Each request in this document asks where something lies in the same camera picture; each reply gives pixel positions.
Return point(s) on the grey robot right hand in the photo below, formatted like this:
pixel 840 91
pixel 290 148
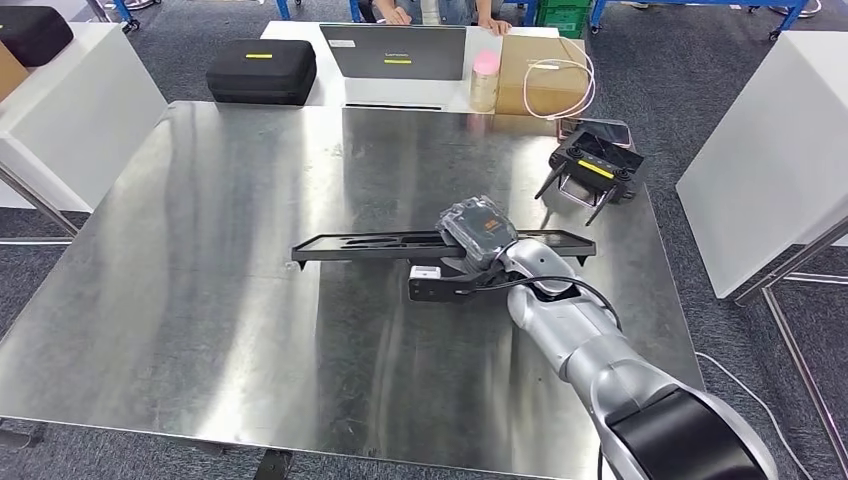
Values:
pixel 480 232

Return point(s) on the long black plastic part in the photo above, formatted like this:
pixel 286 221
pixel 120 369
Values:
pixel 364 246

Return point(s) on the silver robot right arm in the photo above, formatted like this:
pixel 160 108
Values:
pixel 583 331

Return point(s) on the steel workbench table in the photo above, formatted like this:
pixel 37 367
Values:
pixel 199 265

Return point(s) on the blue metal shelf rack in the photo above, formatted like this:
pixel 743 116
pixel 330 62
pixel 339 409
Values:
pixel 283 8
pixel 124 13
pixel 788 10

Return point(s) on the black remote controller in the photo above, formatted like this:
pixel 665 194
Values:
pixel 596 162

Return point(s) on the jar with pink lid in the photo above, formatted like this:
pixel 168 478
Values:
pixel 484 86

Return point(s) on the cardboard box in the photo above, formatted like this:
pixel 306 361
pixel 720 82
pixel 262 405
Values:
pixel 10 76
pixel 513 73

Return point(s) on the smartphone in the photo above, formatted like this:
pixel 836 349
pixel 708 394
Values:
pixel 613 129

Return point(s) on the grey laptop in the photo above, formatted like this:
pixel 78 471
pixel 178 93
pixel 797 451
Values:
pixel 430 46

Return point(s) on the white table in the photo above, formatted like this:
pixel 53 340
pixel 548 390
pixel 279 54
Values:
pixel 331 93

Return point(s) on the person's left hand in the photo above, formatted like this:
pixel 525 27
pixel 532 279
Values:
pixel 495 26

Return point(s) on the person's hand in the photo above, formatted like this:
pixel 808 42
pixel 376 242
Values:
pixel 396 14
pixel 495 26

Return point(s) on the person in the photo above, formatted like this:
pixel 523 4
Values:
pixel 444 10

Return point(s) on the green plastic crate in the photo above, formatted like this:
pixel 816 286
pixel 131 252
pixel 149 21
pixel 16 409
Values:
pixel 563 16

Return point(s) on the person's right hand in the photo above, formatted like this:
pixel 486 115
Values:
pixel 396 14

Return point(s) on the black zip case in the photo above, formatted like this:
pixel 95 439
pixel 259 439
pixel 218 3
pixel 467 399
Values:
pixel 262 76
pixel 33 33

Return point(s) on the white panel board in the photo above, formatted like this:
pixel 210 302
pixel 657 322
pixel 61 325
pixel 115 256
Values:
pixel 79 119
pixel 762 166

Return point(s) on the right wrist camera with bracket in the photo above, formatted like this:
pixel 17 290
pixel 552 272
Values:
pixel 424 273

